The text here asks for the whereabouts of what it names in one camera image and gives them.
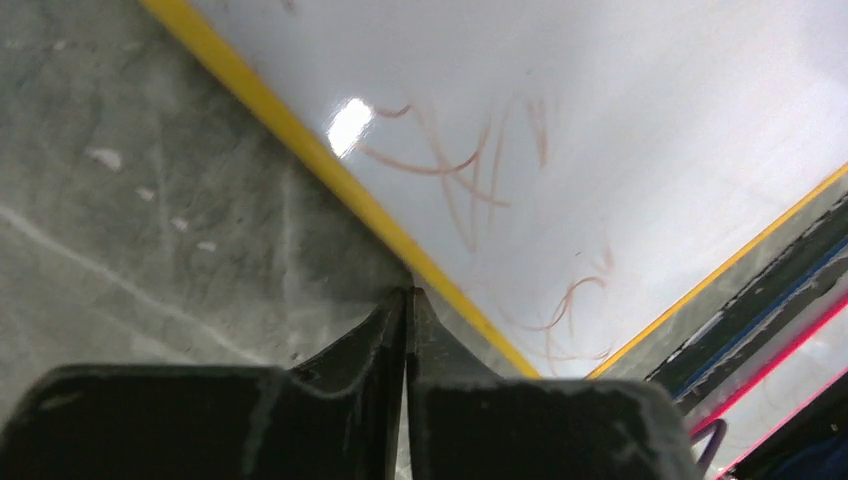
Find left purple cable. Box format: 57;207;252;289
690;418;729;475

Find red white tray edge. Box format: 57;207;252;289
687;292;847;479

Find black aluminium base frame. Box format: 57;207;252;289
647;195;847;413

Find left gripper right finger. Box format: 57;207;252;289
406;288;702;479

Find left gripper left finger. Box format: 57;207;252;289
1;290;406;479

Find yellow framed whiteboard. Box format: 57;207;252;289
147;1;847;376

